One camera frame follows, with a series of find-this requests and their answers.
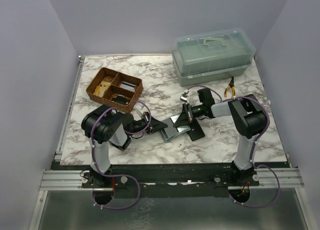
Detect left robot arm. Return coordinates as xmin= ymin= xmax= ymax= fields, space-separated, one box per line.
xmin=81 ymin=105 xmax=168 ymax=187

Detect green card holder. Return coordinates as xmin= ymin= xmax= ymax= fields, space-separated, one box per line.
xmin=160 ymin=118 xmax=191 ymax=143

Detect woven brown basket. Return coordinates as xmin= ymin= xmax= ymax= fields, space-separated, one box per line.
xmin=85 ymin=67 xmax=143 ymax=113

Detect grey credit card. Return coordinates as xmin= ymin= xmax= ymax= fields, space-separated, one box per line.
xmin=170 ymin=113 xmax=181 ymax=128

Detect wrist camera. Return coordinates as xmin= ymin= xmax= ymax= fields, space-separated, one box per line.
xmin=134 ymin=102 xmax=149 ymax=119
xmin=179 ymin=90 xmax=190 ymax=104

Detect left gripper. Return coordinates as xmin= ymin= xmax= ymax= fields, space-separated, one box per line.
xmin=128 ymin=111 xmax=168 ymax=136

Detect yellow handled pliers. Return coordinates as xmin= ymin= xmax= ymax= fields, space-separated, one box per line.
xmin=224 ymin=77 xmax=236 ymax=98

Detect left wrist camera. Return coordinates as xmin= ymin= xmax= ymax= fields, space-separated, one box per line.
xmin=134 ymin=102 xmax=149 ymax=119

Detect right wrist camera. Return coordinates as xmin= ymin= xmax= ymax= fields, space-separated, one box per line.
xmin=179 ymin=90 xmax=190 ymax=104

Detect translucent green storage box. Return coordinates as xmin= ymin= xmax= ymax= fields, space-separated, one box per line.
xmin=172 ymin=28 xmax=256 ymax=87

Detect aluminium frame rail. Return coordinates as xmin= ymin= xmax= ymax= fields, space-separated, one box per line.
xmin=54 ymin=56 xmax=86 ymax=162

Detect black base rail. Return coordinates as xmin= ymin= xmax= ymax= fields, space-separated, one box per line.
xmin=40 ymin=162 xmax=300 ymax=202

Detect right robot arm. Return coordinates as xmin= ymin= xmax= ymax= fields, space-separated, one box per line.
xmin=173 ymin=88 xmax=270 ymax=186

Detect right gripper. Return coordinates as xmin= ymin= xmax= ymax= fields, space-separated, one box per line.
xmin=174 ymin=103 xmax=206 ymax=128

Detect black card holder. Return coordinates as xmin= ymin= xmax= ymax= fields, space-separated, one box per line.
xmin=187 ymin=119 xmax=206 ymax=141

